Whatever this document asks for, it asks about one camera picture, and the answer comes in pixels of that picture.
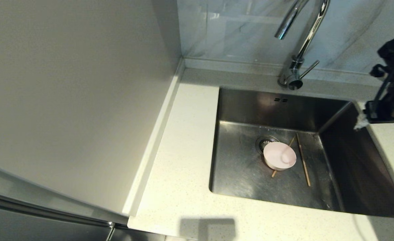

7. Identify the wooden chopstick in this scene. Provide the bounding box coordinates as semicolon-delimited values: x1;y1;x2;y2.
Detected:
296;133;311;187
272;136;296;178

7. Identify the pink bowl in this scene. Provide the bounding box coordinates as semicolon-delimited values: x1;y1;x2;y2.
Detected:
263;142;297;171

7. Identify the stainless steel sink basin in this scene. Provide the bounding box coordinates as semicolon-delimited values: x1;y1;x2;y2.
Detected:
209;87;394;220

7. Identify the chrome gooseneck faucet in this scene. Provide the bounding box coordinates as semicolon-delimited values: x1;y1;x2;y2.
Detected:
274;0;331;91

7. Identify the round metal drain strainer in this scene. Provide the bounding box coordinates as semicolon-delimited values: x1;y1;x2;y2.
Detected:
255;135;280;155

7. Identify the grey tall cabinet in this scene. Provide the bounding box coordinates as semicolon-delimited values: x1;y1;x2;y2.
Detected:
0;0;184;241

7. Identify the chrome cabinet rail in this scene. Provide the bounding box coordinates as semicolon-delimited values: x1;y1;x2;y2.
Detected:
0;186;130;231

